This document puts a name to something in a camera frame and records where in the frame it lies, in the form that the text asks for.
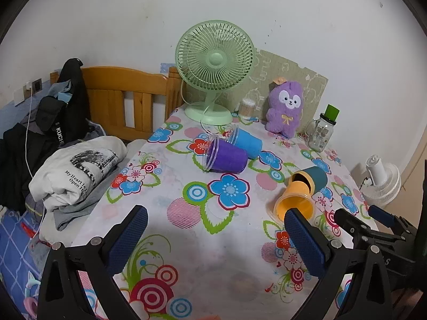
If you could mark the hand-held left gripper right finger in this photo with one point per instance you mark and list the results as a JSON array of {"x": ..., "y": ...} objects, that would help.
[{"x": 303, "y": 240}]

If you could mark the black clothing pile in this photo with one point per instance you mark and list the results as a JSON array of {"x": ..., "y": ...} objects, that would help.
[{"x": 16, "y": 160}]

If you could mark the grey folded cloth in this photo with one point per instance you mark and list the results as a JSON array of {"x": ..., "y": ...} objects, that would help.
[{"x": 76, "y": 215}]

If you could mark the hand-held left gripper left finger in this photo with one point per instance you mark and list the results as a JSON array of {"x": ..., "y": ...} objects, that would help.
[{"x": 128, "y": 236}]

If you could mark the black hanging bag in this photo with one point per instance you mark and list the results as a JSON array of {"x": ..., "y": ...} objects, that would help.
[{"x": 73, "y": 106}]

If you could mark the folded white printed shirt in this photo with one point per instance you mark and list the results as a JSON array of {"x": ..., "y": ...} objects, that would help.
[{"x": 66, "y": 173}]

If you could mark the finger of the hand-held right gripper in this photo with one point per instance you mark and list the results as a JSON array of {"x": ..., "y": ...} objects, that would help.
[
  {"x": 382, "y": 215},
  {"x": 353, "y": 225}
]

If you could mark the white floor fan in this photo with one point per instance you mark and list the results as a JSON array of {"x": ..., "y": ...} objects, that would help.
[{"x": 383, "y": 180}]

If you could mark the teal plastic cup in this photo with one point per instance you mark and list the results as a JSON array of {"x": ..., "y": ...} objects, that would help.
[{"x": 318, "y": 178}]

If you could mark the yellow plastic cup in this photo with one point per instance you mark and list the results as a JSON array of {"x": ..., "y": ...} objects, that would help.
[{"x": 293, "y": 203}]

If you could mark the blue plastic cup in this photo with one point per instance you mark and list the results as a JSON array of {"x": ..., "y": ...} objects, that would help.
[{"x": 248, "y": 141}]

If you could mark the glass jar with green lid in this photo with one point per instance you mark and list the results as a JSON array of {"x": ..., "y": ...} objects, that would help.
[{"x": 320, "y": 133}]

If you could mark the patterned cardboard panel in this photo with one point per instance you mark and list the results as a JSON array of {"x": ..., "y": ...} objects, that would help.
[{"x": 300, "y": 70}]

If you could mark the floral tablecloth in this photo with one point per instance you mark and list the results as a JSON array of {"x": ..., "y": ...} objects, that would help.
[{"x": 186, "y": 240}]

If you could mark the wall socket with charger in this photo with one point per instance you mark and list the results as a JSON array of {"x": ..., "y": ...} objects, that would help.
[{"x": 33, "y": 86}]

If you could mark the wooden bed headboard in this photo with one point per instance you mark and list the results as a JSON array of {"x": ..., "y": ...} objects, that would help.
[{"x": 110, "y": 86}]

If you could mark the purple plush toy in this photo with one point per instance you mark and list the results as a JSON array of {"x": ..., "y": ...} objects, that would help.
[{"x": 287, "y": 106}]

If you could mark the blue checked bedsheet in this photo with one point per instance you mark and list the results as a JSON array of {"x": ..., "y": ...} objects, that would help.
[{"x": 16, "y": 240}]

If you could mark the cotton swab container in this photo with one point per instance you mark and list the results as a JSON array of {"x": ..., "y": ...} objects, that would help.
[{"x": 247, "y": 110}]

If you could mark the purple plastic cup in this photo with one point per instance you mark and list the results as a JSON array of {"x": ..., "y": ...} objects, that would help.
[{"x": 228, "y": 160}]

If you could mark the blue grey garment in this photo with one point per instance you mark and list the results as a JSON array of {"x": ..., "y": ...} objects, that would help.
[{"x": 61, "y": 90}]

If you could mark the green desk fan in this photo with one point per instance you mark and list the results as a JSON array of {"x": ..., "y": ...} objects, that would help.
[{"x": 215, "y": 56}]

